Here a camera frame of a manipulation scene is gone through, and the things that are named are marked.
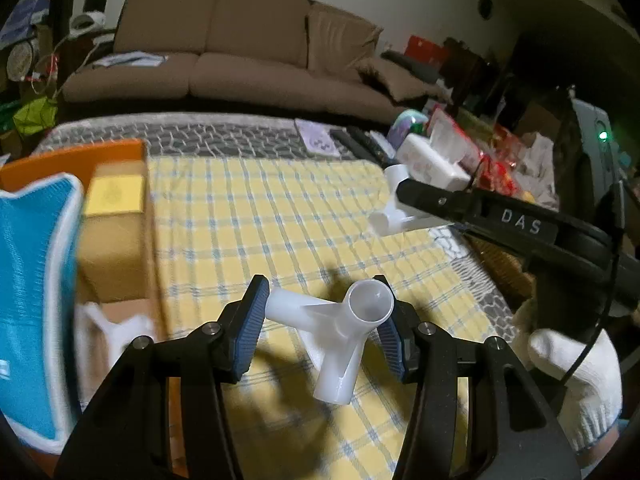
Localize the white plastic pipe connector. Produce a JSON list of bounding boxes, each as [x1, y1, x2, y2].
[[368, 162, 446, 238], [265, 278, 395, 405], [74, 302, 156, 410]]

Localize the white gloved hand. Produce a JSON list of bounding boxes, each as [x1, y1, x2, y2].
[[512, 299, 623, 453]]

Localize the wicker basket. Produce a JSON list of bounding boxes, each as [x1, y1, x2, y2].
[[464, 234, 536, 304]]

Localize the white tissue box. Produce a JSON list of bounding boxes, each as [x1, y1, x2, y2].
[[396, 133, 471, 191]]

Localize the orange cardboard box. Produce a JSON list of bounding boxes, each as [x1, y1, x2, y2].
[[0, 138, 172, 476]]

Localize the black remote control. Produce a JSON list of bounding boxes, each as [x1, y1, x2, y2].
[[330, 127, 398, 169]]

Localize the brown sofa cushion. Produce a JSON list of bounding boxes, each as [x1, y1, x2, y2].
[[355, 58, 452, 104]]

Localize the yellow plaid cloth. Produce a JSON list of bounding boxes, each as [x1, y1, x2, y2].
[[149, 156, 494, 479]]

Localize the green bag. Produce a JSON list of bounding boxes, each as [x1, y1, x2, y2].
[[13, 96, 58, 136]]

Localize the brown sofa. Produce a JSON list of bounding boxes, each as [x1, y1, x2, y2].
[[62, 0, 430, 125]]

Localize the papers on sofa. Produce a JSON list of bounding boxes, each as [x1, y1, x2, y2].
[[92, 51, 168, 68]]

